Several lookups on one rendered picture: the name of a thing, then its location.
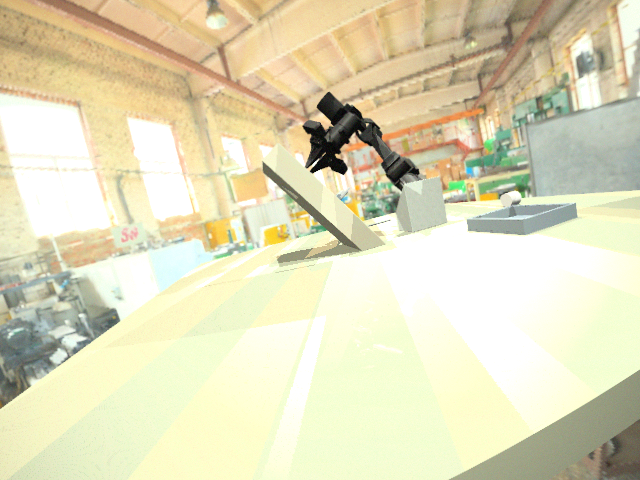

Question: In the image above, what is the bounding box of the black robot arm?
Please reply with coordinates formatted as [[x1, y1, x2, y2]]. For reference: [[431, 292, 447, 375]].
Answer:
[[316, 91, 421, 192]]

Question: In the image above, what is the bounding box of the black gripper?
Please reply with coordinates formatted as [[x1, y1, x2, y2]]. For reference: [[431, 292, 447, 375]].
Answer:
[[302, 120, 351, 175]]

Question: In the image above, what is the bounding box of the white cylinder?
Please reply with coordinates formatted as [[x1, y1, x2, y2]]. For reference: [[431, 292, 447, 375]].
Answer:
[[500, 191, 522, 207]]

